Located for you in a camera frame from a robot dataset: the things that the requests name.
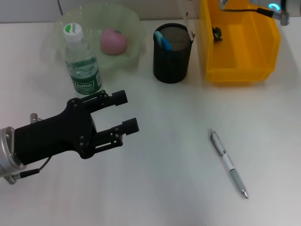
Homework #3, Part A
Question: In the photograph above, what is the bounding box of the yellow plastic bin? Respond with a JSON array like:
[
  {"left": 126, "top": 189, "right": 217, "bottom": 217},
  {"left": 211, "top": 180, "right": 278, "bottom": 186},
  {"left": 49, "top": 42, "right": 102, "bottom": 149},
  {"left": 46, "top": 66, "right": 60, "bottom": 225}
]
[{"left": 198, "top": 0, "right": 282, "bottom": 86}]

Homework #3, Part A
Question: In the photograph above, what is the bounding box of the left gripper cable with connector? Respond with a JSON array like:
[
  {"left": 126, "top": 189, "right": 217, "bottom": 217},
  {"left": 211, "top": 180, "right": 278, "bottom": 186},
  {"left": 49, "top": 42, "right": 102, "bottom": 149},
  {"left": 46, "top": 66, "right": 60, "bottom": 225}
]
[{"left": 7, "top": 113, "right": 51, "bottom": 184}]

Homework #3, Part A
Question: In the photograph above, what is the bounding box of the silver pen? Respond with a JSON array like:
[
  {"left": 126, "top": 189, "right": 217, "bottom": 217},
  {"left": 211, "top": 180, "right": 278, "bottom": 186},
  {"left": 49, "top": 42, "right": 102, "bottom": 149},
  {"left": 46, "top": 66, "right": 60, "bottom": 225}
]
[{"left": 210, "top": 128, "right": 249, "bottom": 200}]

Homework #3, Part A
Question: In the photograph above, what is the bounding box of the gripper cable with connector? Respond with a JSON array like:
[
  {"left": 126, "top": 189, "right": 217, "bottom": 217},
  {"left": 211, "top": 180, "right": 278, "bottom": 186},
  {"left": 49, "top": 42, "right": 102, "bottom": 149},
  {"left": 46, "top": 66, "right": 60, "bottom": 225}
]
[
  {"left": 7, "top": 113, "right": 51, "bottom": 184},
  {"left": 218, "top": 0, "right": 290, "bottom": 25}
]

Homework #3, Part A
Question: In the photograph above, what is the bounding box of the right gripper cable with connector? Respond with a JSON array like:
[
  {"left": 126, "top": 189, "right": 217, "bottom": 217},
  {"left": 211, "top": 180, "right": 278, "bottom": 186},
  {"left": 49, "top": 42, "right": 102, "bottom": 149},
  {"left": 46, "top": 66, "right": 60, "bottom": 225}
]
[{"left": 218, "top": 0, "right": 290, "bottom": 25}]

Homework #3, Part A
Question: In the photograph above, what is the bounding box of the clear plastic ruler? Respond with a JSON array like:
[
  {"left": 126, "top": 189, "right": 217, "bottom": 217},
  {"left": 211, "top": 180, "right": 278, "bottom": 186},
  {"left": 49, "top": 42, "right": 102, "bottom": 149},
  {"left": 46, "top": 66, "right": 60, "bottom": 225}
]
[{"left": 178, "top": 0, "right": 196, "bottom": 42}]

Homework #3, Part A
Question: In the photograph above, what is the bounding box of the black mesh pen holder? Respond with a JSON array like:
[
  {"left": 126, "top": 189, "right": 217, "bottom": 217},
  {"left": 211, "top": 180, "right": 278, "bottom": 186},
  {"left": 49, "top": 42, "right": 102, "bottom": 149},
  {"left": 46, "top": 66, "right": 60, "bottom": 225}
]
[{"left": 153, "top": 23, "right": 194, "bottom": 84}]

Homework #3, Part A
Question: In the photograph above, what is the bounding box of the green plastic wrapper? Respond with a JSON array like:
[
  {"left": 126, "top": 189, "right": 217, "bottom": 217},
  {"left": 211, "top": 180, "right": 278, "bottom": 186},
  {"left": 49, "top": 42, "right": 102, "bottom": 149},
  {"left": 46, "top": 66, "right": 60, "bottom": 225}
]
[{"left": 211, "top": 26, "right": 223, "bottom": 43}]

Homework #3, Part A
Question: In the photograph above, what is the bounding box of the green translucent fruit plate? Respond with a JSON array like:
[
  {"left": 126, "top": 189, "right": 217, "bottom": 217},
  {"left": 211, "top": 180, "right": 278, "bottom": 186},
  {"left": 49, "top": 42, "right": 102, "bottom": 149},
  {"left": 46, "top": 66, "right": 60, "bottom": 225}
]
[{"left": 54, "top": 2, "right": 146, "bottom": 71}]

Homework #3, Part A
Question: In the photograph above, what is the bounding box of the pink toy peach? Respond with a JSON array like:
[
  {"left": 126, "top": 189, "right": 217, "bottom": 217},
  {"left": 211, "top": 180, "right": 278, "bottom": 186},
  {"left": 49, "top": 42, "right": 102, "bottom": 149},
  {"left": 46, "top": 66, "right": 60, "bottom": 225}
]
[{"left": 100, "top": 28, "right": 129, "bottom": 55}]

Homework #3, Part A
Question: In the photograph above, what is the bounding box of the clear bottle green label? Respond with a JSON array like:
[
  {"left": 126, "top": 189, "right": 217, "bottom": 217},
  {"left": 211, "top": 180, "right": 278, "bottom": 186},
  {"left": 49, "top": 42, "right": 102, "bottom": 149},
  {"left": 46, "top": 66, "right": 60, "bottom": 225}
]
[{"left": 63, "top": 23, "right": 104, "bottom": 98}]

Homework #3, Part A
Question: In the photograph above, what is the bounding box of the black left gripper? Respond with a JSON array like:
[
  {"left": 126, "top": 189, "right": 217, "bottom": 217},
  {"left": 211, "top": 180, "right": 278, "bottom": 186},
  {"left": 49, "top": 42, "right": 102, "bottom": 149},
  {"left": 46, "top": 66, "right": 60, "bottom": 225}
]
[{"left": 14, "top": 98, "right": 98, "bottom": 165}]

